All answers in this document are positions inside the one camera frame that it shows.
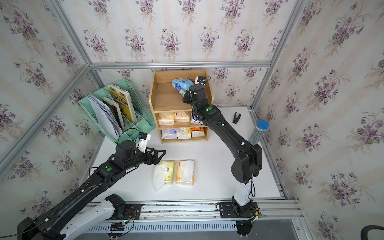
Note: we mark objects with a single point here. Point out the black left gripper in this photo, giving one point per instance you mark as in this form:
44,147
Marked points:
155,161

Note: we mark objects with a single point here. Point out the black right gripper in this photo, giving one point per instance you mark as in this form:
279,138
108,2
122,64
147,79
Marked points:
185,97

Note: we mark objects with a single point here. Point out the light blue tissue pack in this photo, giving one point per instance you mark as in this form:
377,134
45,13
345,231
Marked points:
182,85

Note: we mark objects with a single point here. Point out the yellow green tissue pack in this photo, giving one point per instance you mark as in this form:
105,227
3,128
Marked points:
163,174

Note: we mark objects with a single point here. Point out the purple bear tissue pack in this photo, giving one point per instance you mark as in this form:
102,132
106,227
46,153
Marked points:
194,120

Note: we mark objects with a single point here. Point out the pale orange tissue pack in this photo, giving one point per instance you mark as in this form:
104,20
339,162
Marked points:
166,118
182,117

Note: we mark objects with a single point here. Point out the orange flower tissue pack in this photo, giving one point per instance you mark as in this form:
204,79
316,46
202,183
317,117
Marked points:
185,173

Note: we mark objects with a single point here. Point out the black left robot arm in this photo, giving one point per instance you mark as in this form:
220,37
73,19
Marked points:
63,221

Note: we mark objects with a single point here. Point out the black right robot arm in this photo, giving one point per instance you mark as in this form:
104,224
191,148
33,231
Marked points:
248,157

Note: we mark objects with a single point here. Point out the white purple tissue pack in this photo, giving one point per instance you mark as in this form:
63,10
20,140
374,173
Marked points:
169,134

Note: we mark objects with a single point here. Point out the wooden three-tier shelf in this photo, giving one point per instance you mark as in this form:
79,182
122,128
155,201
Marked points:
164,98

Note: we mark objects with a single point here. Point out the bright orange tissue pack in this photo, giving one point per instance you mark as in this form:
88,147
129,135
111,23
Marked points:
198,132

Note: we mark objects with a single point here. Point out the white yellow tissue pack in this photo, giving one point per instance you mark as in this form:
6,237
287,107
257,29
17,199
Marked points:
184,133

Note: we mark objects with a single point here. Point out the black stapler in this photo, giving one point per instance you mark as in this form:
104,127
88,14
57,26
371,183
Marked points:
236,118

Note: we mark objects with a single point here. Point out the white papers in organizer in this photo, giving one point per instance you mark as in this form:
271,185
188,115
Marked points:
105,118

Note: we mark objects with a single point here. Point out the grey bound book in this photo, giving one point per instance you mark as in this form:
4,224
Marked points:
115,109

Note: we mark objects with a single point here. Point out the yellow cover book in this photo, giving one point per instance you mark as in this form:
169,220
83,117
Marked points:
123,98

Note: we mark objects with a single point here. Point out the blue capped striped cylinder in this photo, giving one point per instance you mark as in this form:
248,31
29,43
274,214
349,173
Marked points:
258,132

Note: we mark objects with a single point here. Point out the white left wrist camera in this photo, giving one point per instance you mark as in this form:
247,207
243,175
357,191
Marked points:
143,141

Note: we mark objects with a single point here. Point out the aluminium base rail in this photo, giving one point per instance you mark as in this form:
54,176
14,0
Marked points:
198,216

